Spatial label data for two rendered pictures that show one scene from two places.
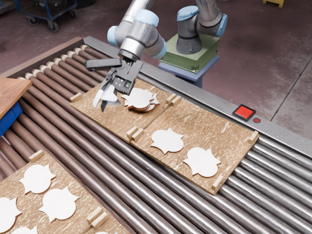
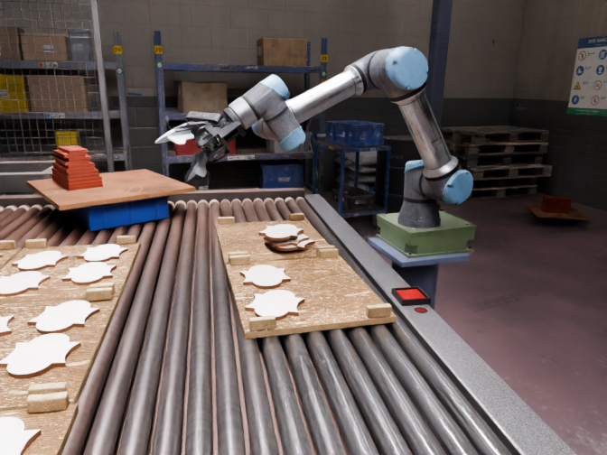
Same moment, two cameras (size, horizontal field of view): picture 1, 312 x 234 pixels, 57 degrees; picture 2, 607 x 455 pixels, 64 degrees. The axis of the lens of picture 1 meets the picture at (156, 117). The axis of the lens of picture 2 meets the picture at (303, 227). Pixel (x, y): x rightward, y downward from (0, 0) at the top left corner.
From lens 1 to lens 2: 0.87 m
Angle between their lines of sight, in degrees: 37
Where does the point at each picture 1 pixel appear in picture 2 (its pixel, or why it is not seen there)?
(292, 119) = not seen: outside the picture
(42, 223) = (58, 278)
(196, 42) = (423, 211)
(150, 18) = (273, 82)
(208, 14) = (426, 154)
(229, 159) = (314, 317)
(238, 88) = (574, 397)
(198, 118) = (334, 275)
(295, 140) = (453, 348)
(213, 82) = (529, 370)
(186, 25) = (410, 179)
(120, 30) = not seen: hidden behind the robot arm
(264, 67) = not seen: outside the picture
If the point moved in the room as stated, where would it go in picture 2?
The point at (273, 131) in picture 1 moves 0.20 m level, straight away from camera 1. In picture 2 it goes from (429, 328) to (491, 310)
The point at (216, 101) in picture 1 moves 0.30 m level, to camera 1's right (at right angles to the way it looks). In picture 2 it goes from (387, 277) to (498, 302)
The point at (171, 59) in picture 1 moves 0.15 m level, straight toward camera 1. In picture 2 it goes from (387, 232) to (368, 243)
